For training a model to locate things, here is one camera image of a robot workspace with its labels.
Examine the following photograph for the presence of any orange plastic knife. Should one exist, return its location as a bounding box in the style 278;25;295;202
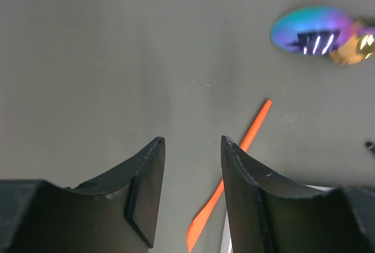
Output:
186;99;272;252

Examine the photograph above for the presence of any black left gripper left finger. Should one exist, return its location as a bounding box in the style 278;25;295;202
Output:
1;137;165;252

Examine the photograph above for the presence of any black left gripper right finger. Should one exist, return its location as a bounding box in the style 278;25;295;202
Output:
221;136;374;252

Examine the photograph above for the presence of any white divided utensil tray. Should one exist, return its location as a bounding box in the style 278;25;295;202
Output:
220;185;333;253

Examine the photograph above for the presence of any iridescent purple spoon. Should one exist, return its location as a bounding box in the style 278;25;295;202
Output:
270;5;358;56

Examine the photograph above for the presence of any gold thin utensil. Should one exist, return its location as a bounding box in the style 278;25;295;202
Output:
329;21;374;66

